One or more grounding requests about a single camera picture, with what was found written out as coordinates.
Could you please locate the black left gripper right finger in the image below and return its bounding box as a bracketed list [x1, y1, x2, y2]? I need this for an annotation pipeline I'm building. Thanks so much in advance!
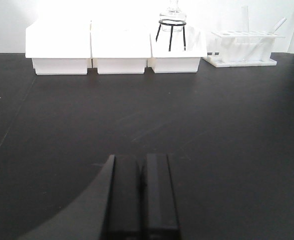
[143, 153, 179, 231]

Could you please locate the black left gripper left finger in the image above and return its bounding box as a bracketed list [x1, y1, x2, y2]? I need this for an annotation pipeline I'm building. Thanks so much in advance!
[108, 155, 140, 232]

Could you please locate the white storage bin right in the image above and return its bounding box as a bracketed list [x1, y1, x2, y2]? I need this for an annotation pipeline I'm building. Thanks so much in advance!
[147, 25, 207, 74]

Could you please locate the white storage bin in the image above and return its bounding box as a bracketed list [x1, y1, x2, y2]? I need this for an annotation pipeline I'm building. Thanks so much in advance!
[147, 25, 207, 74]
[91, 24, 151, 75]
[25, 20, 91, 76]

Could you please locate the white storage bin middle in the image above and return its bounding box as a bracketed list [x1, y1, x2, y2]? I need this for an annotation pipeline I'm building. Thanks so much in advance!
[91, 24, 151, 75]

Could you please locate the white storage bin left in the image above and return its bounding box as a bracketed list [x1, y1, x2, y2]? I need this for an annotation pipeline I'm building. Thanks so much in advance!
[25, 20, 91, 76]

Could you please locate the white test tube rack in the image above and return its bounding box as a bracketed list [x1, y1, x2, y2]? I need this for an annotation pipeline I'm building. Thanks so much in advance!
[204, 31, 282, 68]

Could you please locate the clear glass flask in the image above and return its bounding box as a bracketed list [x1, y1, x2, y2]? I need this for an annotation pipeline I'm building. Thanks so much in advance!
[159, 0, 187, 32]

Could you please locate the slanted glass test tube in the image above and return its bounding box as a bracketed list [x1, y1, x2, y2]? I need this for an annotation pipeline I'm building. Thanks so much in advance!
[243, 17, 287, 61]

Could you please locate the upright glass test tube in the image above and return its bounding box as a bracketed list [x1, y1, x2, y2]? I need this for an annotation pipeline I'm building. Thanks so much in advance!
[242, 5, 250, 62]

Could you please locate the black wire tripod stand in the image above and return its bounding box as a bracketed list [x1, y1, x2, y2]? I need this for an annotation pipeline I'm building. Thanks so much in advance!
[155, 18, 186, 52]

